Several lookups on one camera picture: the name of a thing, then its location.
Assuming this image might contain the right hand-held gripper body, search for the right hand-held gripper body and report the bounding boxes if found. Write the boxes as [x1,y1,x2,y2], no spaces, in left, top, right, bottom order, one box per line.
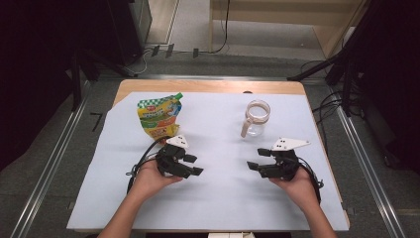
[270,137,311,182]

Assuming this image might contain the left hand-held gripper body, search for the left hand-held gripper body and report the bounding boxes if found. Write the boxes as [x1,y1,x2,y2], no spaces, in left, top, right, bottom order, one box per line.
[156,134,190,177]

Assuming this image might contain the clear jar with beige rim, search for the clear jar with beige rim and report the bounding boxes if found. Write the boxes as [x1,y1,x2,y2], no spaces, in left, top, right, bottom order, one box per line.
[240,99,271,139]

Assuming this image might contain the yellow green refill pouch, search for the yellow green refill pouch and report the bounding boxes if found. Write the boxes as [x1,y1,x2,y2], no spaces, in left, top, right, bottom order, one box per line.
[137,92,184,142]

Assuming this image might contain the person's right hand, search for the person's right hand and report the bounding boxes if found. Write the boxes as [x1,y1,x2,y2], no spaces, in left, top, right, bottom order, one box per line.
[268,166,320,210]

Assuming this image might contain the person's left hand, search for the person's left hand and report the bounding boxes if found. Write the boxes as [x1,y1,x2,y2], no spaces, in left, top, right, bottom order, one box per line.
[133,158,183,202]

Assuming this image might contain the white paper table sheet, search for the white paper table sheet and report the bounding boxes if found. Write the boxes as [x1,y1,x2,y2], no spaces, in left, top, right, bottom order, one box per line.
[66,91,350,231]

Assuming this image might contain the black metal stand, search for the black metal stand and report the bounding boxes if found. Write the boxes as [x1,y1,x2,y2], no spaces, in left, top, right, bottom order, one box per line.
[286,0,380,117]
[67,46,135,112]

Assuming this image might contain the light wooden shelf unit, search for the light wooden shelf unit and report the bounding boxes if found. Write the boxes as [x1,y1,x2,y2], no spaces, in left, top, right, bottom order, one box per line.
[208,0,370,60]

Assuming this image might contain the black cabinet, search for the black cabinet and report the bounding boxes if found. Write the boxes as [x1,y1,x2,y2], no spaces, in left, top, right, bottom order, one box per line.
[105,0,154,66]

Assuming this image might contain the dark curtain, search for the dark curtain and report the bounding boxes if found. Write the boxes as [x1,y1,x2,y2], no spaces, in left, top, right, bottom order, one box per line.
[0,0,112,172]
[350,0,420,175]

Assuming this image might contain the left hand-held gripper black cable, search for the left hand-held gripper black cable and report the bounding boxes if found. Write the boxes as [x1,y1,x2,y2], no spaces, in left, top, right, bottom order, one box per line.
[125,136,170,195]

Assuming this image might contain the hand-held gripper black cable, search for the hand-held gripper black cable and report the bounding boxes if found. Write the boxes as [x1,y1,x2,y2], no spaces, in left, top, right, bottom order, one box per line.
[125,136,170,195]
[297,158,325,205]

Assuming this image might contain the right hand-held gripper black cable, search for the right hand-held gripper black cable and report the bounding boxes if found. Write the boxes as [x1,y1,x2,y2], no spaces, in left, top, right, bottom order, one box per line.
[297,158,325,205]

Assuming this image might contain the black floor cables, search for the black floor cables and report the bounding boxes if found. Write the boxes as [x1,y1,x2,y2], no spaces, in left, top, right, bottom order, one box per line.
[298,59,365,152]

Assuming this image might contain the metal floor rail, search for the metal floor rail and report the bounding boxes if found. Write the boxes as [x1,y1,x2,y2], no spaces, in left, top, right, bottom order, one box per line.
[329,86,408,238]
[9,80,92,238]

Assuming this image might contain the white floor cable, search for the white floor cable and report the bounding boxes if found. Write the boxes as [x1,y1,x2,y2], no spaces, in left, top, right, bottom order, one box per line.
[127,49,149,75]

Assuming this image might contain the hanging black cable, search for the hanging black cable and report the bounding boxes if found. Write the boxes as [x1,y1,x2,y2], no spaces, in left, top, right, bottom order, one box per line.
[209,0,232,55]

